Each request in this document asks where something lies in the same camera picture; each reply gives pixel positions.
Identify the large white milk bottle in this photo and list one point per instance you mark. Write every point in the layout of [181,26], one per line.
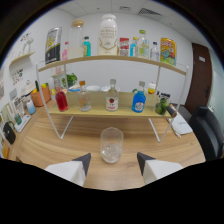
[107,36]

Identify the large black silver can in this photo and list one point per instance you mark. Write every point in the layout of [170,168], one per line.
[53,46]

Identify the large glass jar cork lid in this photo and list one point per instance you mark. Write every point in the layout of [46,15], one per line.
[76,43]

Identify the dark wooden muddler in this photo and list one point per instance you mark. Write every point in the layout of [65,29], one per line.
[172,111]

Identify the white cup orange lid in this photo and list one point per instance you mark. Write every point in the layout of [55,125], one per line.
[151,88]

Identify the wooden wall shelf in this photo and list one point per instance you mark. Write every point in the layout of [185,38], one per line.
[21,58]

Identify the bowl with white powder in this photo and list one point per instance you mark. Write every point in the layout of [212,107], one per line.
[103,89]

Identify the white tray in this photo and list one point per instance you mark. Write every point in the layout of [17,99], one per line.
[22,123]

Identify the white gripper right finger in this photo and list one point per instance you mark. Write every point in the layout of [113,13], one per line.
[156,168]

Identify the black chair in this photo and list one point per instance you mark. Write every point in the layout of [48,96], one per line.
[208,131]

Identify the orange storage basket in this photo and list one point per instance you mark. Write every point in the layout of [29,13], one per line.
[41,97]

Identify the red liquid bottle white cap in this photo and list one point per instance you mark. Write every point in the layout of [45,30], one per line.
[62,101]

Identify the black kettle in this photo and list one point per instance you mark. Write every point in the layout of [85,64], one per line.
[9,133]

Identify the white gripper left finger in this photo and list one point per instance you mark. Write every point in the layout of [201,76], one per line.
[71,170]

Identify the two-tier wooden shelf rack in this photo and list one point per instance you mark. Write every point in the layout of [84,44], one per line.
[97,100]

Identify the white cloth bag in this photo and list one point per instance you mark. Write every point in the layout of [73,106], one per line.
[181,126]

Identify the red white can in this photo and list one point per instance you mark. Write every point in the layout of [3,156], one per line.
[124,47]

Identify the green potted plant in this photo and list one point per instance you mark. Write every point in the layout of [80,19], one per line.
[71,80]

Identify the clear bottle orange cap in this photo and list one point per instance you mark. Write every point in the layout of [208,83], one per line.
[84,100]

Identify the printed white tub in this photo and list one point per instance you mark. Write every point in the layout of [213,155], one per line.
[74,89]

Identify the clear bottle red label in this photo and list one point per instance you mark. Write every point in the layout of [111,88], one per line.
[112,101]

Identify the light blue square bottle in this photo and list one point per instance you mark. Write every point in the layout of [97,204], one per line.
[133,48]

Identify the pink bottle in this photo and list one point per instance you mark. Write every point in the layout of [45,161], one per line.
[65,53]

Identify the ceiling air vent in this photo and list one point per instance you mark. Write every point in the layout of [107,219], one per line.
[149,11]

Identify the glass jar with limes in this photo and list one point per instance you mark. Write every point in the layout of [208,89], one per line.
[161,106]

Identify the small teal bottle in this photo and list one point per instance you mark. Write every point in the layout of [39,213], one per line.
[87,48]

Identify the blue liquid bottle grey cap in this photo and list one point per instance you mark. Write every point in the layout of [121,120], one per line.
[138,102]

